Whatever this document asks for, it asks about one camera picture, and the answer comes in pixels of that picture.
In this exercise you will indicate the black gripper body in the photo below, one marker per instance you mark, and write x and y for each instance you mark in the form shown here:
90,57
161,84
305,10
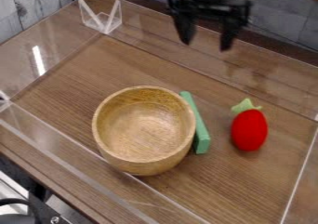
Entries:
213,9

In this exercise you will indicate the red felt strawberry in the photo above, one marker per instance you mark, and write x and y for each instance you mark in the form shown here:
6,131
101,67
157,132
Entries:
249,127

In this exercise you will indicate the wooden bowl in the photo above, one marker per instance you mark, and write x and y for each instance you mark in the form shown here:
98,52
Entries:
144,127

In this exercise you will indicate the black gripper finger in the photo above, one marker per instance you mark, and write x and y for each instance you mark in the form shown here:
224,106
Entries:
185,25
232,26

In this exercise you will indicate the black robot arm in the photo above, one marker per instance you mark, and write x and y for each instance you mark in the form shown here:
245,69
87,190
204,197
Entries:
232,14

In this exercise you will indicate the black metal bracket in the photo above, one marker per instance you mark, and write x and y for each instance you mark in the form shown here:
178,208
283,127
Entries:
45,214

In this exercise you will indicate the clear acrylic enclosure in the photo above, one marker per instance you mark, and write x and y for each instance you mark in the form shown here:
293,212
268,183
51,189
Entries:
257,96

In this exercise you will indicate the green rectangular block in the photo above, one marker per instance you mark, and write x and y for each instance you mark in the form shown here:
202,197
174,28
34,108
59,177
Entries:
202,138

